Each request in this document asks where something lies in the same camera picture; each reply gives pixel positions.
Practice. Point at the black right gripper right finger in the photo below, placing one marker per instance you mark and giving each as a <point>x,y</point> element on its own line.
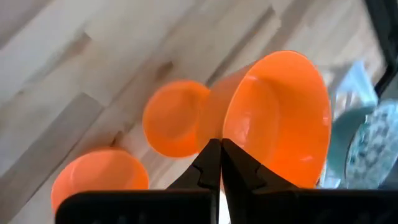
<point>280,205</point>

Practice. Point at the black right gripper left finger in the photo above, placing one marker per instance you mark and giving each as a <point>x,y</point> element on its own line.
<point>186,205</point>

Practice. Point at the orange plastic mini bowl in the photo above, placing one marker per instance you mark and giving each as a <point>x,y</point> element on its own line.
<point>280,124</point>
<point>99,174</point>
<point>174,121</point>

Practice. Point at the teal bowl with floral interior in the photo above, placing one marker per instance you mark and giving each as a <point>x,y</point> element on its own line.
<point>373,149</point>

